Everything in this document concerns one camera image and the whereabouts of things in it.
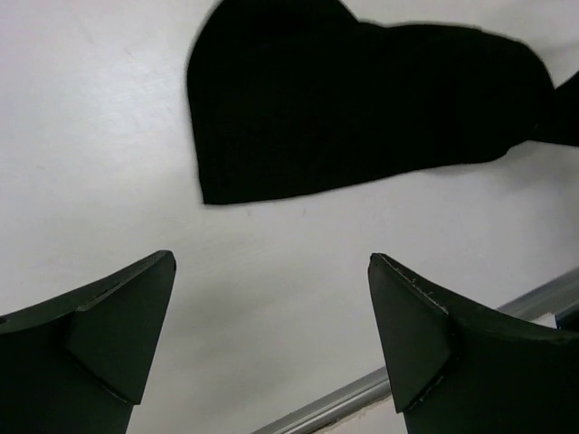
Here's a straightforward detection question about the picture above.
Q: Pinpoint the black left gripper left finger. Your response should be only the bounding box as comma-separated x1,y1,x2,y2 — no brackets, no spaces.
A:
1,250,176,434

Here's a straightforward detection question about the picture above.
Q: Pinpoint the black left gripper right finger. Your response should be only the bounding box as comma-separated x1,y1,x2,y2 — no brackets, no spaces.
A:
366,252,579,434

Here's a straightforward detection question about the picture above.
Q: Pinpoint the black skirt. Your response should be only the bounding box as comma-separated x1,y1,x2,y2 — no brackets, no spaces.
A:
186,1,578,205

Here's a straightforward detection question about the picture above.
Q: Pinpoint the aluminium table edge rail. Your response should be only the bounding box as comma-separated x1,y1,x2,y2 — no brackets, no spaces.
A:
251,266,579,434

